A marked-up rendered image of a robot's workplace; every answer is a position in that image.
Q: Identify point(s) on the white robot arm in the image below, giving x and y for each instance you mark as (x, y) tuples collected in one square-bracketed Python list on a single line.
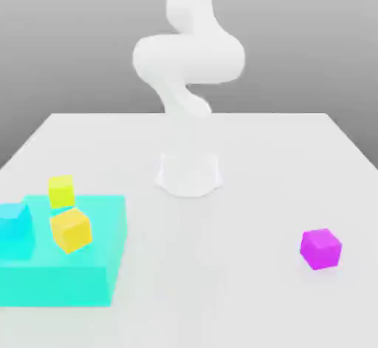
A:
[(189, 58)]

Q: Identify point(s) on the small lime yellow cube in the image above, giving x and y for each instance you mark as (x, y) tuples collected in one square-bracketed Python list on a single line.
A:
[(61, 191)]

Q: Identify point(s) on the small golden yellow cube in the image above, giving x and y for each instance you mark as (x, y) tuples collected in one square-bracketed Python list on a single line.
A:
[(71, 231)]

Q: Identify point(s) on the small magenta cube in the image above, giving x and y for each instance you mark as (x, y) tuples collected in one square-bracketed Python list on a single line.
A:
[(321, 250)]

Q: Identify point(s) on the small cyan cube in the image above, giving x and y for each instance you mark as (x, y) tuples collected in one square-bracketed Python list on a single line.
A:
[(14, 232)]

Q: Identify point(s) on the large turquoise box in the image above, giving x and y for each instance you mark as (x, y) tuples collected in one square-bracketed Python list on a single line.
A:
[(73, 280)]

